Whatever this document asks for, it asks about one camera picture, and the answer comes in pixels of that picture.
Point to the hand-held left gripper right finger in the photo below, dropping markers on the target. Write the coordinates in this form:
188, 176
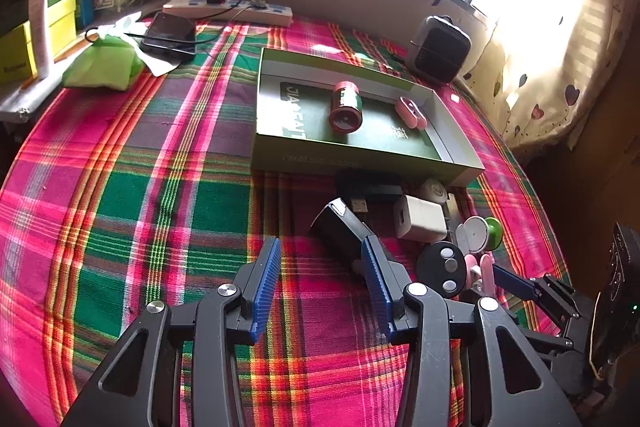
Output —
376, 292

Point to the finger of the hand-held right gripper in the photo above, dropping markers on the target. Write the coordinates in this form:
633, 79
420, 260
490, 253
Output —
550, 344
510, 277

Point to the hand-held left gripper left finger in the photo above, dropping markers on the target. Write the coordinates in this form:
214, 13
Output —
265, 287

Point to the pink clip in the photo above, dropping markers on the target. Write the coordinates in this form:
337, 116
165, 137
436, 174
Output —
477, 274

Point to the green and white round reel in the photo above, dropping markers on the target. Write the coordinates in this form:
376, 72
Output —
475, 234

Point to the black round disc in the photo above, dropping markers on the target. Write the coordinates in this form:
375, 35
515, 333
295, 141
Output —
440, 269

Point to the black rectangular device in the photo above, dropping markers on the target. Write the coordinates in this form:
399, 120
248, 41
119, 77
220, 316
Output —
340, 227

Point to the white charger cube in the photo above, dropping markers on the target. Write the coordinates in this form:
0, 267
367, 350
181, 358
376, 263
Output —
420, 219

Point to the blue usb adapter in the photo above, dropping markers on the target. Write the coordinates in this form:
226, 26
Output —
359, 205

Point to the white round cap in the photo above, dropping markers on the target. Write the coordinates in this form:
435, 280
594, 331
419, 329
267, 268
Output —
433, 190

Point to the shallow green cardboard box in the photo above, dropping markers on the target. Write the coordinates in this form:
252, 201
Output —
300, 107

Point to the pink case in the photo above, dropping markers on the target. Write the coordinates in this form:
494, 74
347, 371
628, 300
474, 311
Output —
410, 113

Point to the red capped bottle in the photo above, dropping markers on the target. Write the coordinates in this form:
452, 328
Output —
345, 107

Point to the heart print curtain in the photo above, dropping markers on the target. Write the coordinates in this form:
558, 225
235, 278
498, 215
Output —
560, 57

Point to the small grey fan heater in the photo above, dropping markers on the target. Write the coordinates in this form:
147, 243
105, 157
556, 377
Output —
440, 49

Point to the white paper sheet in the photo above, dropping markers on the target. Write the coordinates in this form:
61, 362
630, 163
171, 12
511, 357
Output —
162, 64

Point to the black phone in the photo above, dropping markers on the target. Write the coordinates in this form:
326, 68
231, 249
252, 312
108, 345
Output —
167, 34

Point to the white power strip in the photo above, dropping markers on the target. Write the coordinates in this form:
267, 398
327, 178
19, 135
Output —
260, 13

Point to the green tissue pack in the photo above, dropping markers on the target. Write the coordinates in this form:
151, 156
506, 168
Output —
102, 62

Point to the white board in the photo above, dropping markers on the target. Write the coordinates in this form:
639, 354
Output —
30, 97

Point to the blue box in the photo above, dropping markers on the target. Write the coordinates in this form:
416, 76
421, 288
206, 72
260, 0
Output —
85, 2

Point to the white tube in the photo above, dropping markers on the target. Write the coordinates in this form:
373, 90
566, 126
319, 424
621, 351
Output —
41, 32

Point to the yellow cardboard box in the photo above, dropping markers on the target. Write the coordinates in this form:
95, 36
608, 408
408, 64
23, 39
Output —
17, 52

